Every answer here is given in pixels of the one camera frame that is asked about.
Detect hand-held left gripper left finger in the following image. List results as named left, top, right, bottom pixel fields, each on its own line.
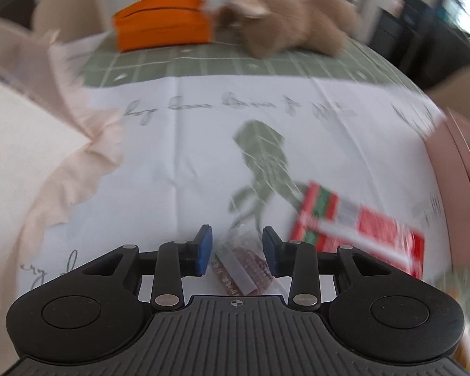
left=80, top=224, right=214, bottom=310

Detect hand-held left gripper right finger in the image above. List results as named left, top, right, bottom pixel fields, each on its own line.
left=262, top=226, right=394, bottom=310

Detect clear brown snack packet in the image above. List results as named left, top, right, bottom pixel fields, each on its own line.
left=211, top=223, right=277, bottom=297

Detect long red snack packet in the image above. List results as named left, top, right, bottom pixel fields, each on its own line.
left=288, top=181, right=426, bottom=279

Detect pink cardboard box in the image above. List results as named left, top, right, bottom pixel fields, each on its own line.
left=423, top=107, right=470, bottom=272

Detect white printed paper sheet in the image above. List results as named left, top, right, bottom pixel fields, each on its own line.
left=18, top=74, right=448, bottom=307

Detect pink ruffled cushion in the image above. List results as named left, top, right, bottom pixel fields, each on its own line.
left=0, top=29, right=124, bottom=283

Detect brown teddy bear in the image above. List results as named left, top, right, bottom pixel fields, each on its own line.
left=213, top=0, right=363, bottom=58

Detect black cabinet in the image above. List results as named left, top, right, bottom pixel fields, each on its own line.
left=368, top=0, right=470, bottom=91

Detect beige chair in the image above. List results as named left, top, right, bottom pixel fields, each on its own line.
left=33, top=0, right=109, bottom=44
left=0, top=18, right=59, bottom=87
left=427, top=65, right=470, bottom=112

